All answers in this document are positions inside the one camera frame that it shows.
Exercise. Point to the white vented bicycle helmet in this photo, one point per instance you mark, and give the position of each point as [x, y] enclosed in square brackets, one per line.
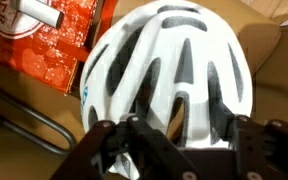
[164, 43]

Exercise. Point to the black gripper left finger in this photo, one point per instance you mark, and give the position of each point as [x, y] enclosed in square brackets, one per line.
[144, 150]

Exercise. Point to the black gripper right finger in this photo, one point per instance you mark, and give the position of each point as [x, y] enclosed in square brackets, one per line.
[260, 150]

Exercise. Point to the white cylindrical tube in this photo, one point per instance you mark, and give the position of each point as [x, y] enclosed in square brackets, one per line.
[40, 11]

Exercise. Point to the orange printed shopping bag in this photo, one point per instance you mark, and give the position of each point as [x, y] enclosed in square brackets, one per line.
[37, 63]

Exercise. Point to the black bicycle U-lock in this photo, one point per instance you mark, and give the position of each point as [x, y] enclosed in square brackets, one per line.
[30, 113]

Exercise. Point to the cardboard box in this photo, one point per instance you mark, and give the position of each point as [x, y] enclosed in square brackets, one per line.
[277, 83]

